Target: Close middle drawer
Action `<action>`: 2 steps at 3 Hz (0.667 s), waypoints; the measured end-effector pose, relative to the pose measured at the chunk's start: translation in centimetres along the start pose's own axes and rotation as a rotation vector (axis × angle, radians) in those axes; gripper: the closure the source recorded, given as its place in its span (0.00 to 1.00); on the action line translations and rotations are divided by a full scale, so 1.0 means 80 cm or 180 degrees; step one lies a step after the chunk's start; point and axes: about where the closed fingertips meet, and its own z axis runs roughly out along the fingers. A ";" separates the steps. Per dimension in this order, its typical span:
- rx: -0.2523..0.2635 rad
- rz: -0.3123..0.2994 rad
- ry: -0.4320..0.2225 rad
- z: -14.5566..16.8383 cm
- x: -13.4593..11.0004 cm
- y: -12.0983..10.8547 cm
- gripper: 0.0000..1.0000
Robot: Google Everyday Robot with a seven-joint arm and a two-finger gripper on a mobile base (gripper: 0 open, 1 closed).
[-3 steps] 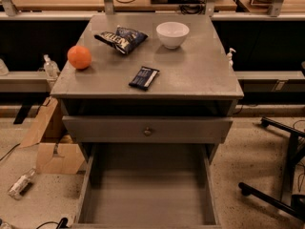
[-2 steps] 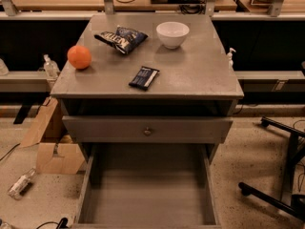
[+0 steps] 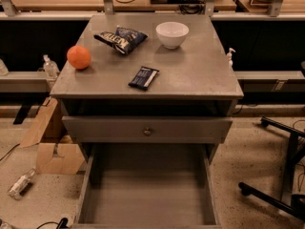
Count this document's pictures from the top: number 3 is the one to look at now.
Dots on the clear bottle on floor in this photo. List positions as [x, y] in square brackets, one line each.
[21, 184]

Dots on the brown cardboard box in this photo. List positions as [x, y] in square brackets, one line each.
[56, 152]

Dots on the white pump bottle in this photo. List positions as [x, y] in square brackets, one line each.
[230, 54]

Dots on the dark blue snack packet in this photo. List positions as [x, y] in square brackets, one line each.
[144, 78]

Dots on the orange fruit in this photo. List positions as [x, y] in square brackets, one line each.
[79, 57]

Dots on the blue chip bag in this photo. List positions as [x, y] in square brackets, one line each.
[123, 39]

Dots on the grey drawer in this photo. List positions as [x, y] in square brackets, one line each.
[143, 129]
[147, 186]

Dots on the grey wooden drawer cabinet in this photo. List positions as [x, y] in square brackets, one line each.
[194, 80]

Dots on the grey top drawer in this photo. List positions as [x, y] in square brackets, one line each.
[143, 129]

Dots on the wooden desk in background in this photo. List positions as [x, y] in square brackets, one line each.
[90, 5]

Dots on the clear bottle on rail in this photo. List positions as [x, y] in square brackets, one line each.
[50, 67]

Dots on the white ceramic bowl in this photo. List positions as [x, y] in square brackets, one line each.
[172, 34]

